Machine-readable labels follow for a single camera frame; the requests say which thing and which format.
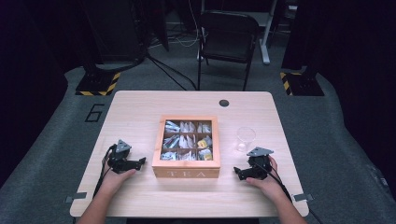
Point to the white desk leg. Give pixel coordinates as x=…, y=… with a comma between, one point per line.
x=265, y=46
x=201, y=40

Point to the wooden tea box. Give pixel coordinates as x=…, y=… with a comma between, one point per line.
x=186, y=172

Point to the black table grommet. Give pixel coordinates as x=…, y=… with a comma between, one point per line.
x=224, y=103

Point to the clear glass cup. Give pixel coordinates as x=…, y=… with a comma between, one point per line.
x=246, y=134

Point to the person's left hand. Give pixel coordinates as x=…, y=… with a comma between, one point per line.
x=113, y=183

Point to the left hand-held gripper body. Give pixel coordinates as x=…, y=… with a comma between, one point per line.
x=120, y=161

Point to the white tea bag yellow label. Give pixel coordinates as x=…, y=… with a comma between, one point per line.
x=205, y=154

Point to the green red tea packets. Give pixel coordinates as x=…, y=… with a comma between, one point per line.
x=171, y=142

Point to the dark curtain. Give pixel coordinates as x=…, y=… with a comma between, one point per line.
x=358, y=62
x=28, y=77

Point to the white tea sachet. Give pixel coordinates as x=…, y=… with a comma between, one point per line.
x=188, y=156

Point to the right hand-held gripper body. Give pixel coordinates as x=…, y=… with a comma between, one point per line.
x=260, y=168

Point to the white tea sachets black marks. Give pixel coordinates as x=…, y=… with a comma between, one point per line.
x=184, y=142

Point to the black yellow striped stand base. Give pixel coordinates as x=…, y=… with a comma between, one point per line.
x=96, y=84
x=303, y=84

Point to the white mesh tea bags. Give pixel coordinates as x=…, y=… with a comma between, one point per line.
x=205, y=128

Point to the grey foil tea packets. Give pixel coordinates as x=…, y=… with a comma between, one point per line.
x=168, y=156
x=172, y=127

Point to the black folding chair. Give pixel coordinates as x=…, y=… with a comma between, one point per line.
x=229, y=43

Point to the person's right hand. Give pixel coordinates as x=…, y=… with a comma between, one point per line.
x=269, y=185

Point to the grey metal table clip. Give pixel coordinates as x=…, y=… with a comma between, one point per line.
x=302, y=197
x=76, y=197

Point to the tea bag with yellow tag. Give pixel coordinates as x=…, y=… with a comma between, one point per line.
x=203, y=143

